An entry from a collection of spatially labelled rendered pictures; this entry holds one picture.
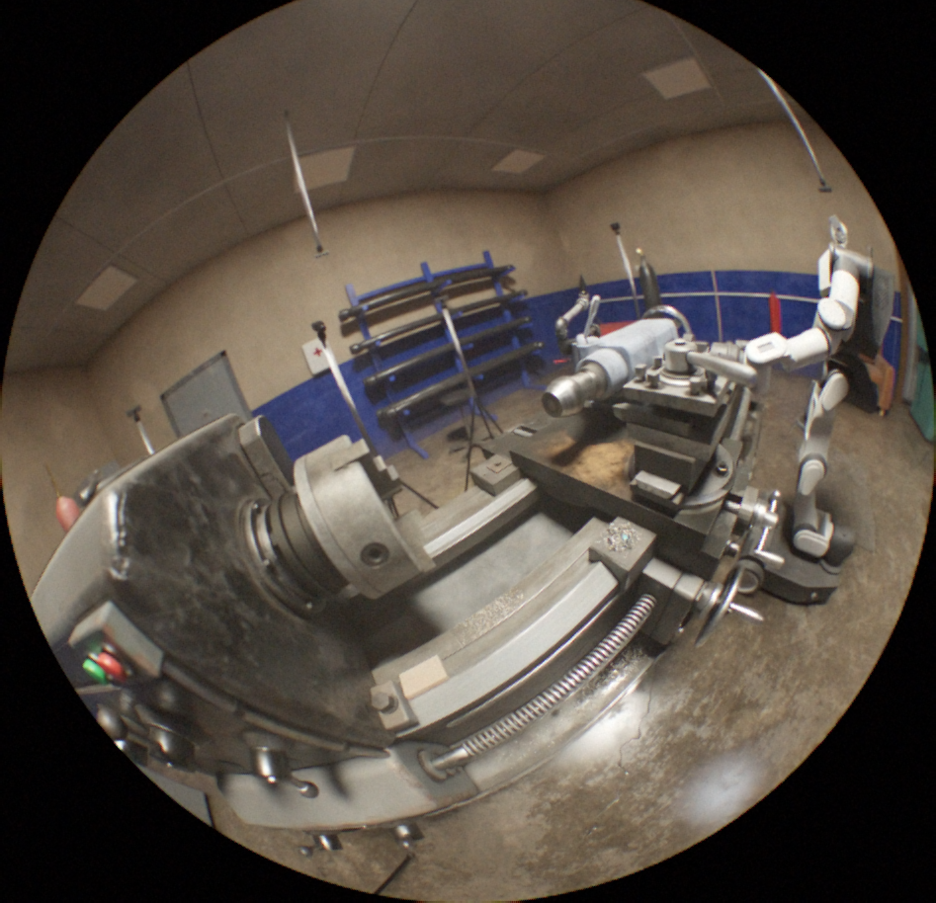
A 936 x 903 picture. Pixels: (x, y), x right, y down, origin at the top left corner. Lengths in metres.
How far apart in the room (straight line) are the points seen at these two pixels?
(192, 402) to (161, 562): 3.56
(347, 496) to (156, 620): 0.25
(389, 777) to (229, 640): 0.35
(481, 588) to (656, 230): 4.78
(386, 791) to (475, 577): 0.56
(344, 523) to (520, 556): 0.53
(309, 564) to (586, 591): 0.45
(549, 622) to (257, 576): 0.45
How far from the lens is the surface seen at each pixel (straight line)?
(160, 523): 0.31
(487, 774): 0.94
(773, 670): 1.58
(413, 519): 0.44
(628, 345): 0.71
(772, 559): 0.65
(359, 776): 0.59
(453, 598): 0.73
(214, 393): 3.66
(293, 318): 3.49
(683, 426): 0.48
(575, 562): 0.59
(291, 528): 0.40
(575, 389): 0.58
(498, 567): 0.75
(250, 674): 0.32
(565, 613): 0.52
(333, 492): 0.34
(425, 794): 0.58
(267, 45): 2.28
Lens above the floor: 1.31
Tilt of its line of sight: 23 degrees down
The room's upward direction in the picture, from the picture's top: 20 degrees counter-clockwise
